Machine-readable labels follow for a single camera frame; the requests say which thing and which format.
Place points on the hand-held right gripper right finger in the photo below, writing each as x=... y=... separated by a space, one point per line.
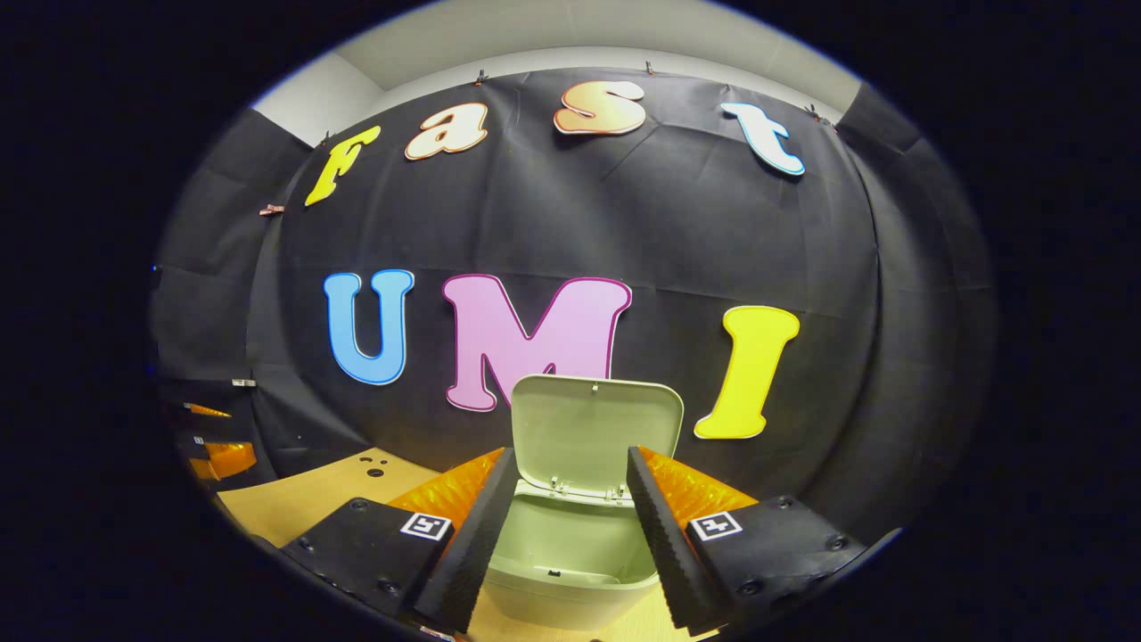
x=664 y=544

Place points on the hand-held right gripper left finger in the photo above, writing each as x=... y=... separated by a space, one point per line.
x=481 y=544

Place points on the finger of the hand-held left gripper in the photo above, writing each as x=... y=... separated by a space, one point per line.
x=209 y=411
x=227 y=459

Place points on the pale green desktop garbage bin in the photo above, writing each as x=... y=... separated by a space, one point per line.
x=588 y=428

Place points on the wooden desktop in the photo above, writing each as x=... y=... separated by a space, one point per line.
x=312 y=499

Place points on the copper cloth clip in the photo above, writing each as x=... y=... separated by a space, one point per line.
x=272 y=210

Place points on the black backdrop cloth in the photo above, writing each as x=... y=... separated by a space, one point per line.
x=713 y=223

